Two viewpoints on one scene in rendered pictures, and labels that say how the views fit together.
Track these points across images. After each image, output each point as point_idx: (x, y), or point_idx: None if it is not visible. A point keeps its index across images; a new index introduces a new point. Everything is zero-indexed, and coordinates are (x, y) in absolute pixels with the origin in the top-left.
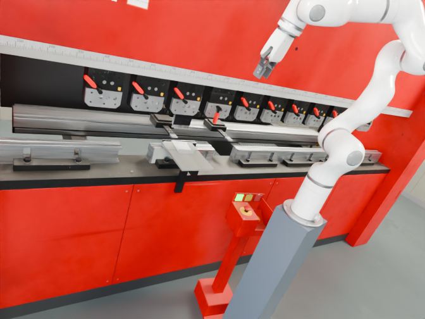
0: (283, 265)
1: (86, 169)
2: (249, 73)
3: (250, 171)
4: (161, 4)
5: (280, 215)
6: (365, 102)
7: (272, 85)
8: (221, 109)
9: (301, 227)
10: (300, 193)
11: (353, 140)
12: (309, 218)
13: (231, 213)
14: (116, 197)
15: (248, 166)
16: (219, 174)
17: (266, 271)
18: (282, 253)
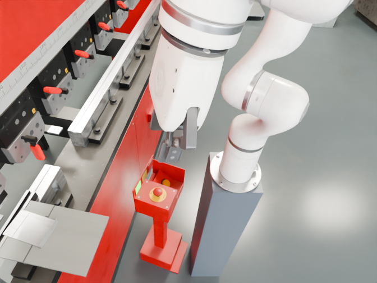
0: (243, 221)
1: None
2: (21, 43)
3: (113, 141)
4: None
5: (223, 196)
6: (294, 30)
7: (62, 24)
8: (37, 139)
9: (254, 194)
10: (234, 165)
11: (294, 92)
12: (251, 175)
13: (143, 207)
14: None
15: (104, 136)
16: (95, 188)
17: (226, 231)
18: (239, 215)
